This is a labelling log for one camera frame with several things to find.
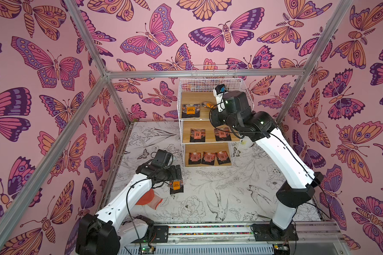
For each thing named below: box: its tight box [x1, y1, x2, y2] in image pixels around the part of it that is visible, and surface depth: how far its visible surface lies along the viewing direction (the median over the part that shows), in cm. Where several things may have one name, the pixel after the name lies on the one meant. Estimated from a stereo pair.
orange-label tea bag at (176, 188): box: [169, 180, 184, 195], surface depth 89 cm
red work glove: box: [135, 188, 163, 210], surface depth 85 cm
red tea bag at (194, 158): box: [188, 151, 202, 165], surface depth 101 cm
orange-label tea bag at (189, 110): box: [181, 103, 201, 118], surface depth 69 cm
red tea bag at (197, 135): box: [189, 128, 206, 143], surface depth 82 cm
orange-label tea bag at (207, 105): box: [201, 101, 216, 109], surface depth 69 cm
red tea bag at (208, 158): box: [201, 151, 216, 166], surface depth 100 cm
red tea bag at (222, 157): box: [214, 150, 231, 165], surface depth 101 cm
